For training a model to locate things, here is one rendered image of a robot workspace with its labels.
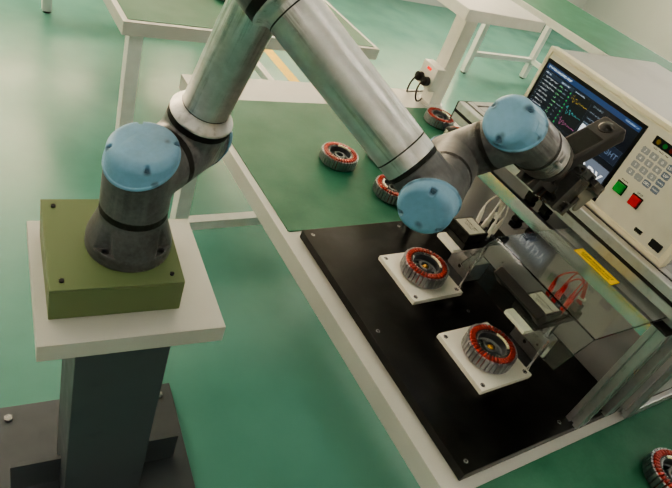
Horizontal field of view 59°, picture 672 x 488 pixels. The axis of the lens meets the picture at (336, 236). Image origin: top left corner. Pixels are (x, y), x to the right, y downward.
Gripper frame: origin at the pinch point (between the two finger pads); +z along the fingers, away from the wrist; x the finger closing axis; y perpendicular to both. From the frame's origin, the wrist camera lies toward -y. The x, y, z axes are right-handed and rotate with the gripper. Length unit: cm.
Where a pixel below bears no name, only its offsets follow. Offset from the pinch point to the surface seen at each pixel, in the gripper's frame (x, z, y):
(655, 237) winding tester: 10.6, 9.1, -0.6
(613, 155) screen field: -4.7, 6.0, -6.7
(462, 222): -21.9, 13.0, 23.3
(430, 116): -92, 65, 14
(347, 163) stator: -65, 18, 37
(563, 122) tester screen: -17.5, 6.5, -5.9
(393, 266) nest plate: -24.0, 8.1, 41.1
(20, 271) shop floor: -114, -17, 140
